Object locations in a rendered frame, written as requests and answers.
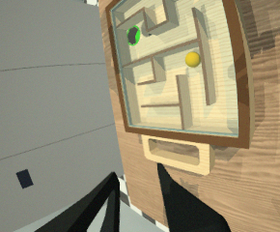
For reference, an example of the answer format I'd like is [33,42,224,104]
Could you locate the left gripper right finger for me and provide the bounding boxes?
[157,162,232,232]

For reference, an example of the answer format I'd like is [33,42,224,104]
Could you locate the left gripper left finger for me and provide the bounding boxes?
[34,172,120,232]

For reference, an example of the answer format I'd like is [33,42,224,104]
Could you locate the wooden maze board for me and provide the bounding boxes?
[105,0,255,175]

